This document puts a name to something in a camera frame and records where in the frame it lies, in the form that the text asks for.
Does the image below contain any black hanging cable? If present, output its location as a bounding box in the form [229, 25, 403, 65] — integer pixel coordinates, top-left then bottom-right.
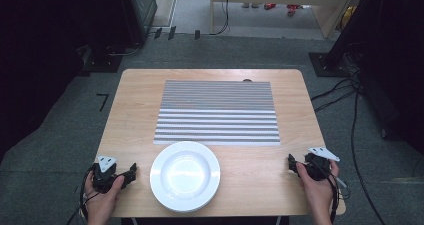
[210, 0, 232, 37]

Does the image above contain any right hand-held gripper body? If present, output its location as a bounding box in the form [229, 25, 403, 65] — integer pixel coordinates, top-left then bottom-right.
[304, 146, 341, 182]

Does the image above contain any white plate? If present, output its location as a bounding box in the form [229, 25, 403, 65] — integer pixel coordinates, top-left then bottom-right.
[149, 140, 222, 214]

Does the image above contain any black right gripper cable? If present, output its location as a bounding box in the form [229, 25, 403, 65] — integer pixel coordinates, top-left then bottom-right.
[309, 159, 352, 223]

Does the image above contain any person's left hand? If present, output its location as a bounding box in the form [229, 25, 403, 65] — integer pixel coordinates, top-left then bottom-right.
[83, 174, 125, 225]

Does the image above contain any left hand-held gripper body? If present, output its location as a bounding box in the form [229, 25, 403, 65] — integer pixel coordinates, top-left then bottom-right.
[92, 155, 126, 194]

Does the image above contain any long black floor cable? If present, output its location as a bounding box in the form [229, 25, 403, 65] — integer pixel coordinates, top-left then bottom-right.
[349, 91, 388, 225]

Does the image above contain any dark glass cabinet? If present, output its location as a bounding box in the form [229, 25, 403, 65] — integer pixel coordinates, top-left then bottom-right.
[128, 0, 158, 45]

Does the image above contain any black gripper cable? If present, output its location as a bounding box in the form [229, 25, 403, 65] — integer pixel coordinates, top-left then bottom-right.
[309, 159, 352, 223]
[66, 165, 101, 225]

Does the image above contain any grey striped placemat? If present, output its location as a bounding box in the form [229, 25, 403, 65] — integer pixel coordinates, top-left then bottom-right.
[152, 79, 282, 147]

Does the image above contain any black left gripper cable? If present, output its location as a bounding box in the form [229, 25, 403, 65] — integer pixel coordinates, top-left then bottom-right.
[66, 165, 101, 225]

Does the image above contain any black stand base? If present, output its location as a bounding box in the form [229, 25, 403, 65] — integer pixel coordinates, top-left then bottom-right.
[79, 52, 124, 75]
[308, 52, 353, 78]

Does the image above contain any person's right hand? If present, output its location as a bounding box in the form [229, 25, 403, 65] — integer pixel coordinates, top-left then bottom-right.
[295, 160, 340, 225]

